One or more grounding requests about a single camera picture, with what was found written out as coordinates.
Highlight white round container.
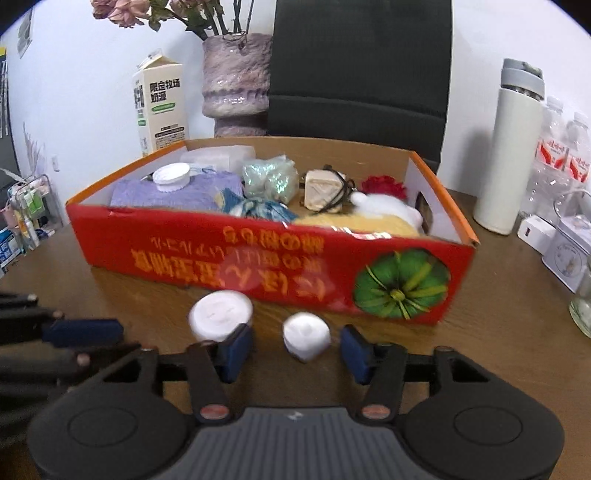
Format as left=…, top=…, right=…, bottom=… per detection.
left=188, top=290, right=253, bottom=342

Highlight blue white snack bag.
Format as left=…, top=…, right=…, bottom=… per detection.
left=214, top=188, right=297, bottom=223

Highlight purple cloth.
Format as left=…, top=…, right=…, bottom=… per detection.
left=109, top=171, right=242, bottom=212

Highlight braided black cable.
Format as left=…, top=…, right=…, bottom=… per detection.
left=317, top=164, right=358, bottom=214

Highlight red artificial rose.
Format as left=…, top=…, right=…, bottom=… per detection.
left=361, top=175, right=408, bottom=201

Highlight iridescent wrapper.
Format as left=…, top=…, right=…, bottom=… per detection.
left=242, top=155, right=300, bottom=205

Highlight white round lid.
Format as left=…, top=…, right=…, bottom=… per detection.
left=152, top=162, right=190, bottom=193

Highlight clear plastic wipes pack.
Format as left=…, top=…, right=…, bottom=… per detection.
left=179, top=145, right=256, bottom=176

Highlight metal storage rack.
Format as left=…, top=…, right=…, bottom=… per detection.
left=1, top=169, right=64, bottom=275

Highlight red cardboard box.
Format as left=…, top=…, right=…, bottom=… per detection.
left=66, top=137, right=479, bottom=324

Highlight white thermos bottle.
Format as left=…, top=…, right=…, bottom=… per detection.
left=473, top=58, right=545, bottom=235

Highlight white usb charger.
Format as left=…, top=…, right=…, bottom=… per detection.
left=517, top=215, right=556, bottom=255

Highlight clear drinking glass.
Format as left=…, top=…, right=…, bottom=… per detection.
left=569, top=269, right=591, bottom=338

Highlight small white tin box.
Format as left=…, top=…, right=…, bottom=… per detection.
left=542, top=214, right=590, bottom=293

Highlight white green milk carton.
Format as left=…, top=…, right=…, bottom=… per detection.
left=132, top=49, right=188, bottom=156

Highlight black paper bag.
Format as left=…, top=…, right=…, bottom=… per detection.
left=267, top=0, right=453, bottom=170

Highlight dried pink flowers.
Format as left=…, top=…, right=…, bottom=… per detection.
left=90, top=0, right=256, bottom=41

